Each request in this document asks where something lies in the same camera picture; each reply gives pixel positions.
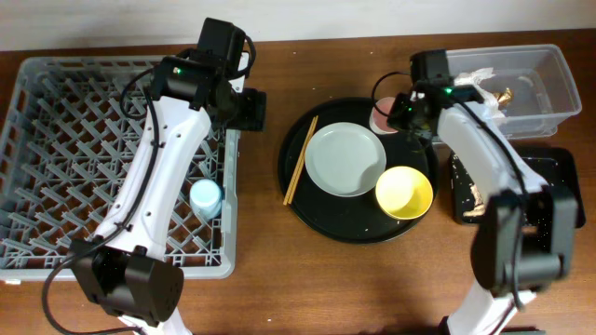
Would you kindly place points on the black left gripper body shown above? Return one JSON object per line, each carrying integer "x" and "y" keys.
{"x": 253, "y": 110}

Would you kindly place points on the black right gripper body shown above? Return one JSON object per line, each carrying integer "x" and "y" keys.
{"x": 402, "y": 115}

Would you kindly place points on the pink plastic cup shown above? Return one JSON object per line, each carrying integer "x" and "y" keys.
{"x": 378, "y": 117}

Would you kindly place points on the white paper napkin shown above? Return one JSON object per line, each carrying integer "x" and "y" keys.
{"x": 476, "y": 78}

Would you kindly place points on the yellow plastic bowl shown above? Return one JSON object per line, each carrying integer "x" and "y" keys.
{"x": 404, "y": 193}

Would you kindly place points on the gold foil wrapper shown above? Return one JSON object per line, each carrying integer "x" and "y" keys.
{"x": 504, "y": 98}

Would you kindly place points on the light blue plastic cup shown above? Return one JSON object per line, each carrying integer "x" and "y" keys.
{"x": 205, "y": 199}

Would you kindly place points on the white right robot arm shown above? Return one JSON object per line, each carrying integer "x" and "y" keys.
{"x": 526, "y": 239}

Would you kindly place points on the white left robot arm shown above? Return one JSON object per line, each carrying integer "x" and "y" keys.
{"x": 123, "y": 267}

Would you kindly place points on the clear plastic waste bin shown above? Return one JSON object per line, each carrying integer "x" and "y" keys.
{"x": 545, "y": 92}

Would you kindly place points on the grey plastic dishwasher rack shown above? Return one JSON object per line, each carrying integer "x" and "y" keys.
{"x": 70, "y": 132}

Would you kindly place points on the wooden chopstick lower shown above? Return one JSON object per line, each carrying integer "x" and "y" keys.
{"x": 303, "y": 163}

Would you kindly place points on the wooden chopstick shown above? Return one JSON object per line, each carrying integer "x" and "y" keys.
{"x": 303, "y": 163}
{"x": 300, "y": 160}

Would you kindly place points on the wooden chopstick upper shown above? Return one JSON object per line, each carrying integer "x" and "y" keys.
{"x": 300, "y": 160}

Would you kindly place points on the grey round plate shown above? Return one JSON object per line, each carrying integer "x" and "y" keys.
{"x": 345, "y": 159}

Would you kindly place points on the round black tray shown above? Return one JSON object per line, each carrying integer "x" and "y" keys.
{"x": 357, "y": 220}

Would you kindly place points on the black rectangular tray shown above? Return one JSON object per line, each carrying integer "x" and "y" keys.
{"x": 556, "y": 165}

